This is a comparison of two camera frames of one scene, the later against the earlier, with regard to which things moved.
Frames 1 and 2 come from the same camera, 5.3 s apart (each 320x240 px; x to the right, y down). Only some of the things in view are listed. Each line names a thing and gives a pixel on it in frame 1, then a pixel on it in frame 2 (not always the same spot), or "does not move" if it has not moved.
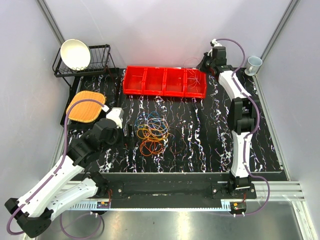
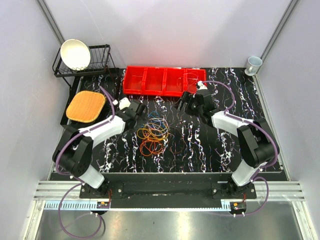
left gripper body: (117, 140) to (139, 117)
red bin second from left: (153, 81) does not move
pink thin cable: (192, 64) to (188, 82)
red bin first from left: (133, 80) does not move
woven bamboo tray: (85, 111) does not move
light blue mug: (253, 63) does not move
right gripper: (201, 65) to (185, 98)
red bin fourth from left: (195, 83) does not move
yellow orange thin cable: (147, 131) does not move
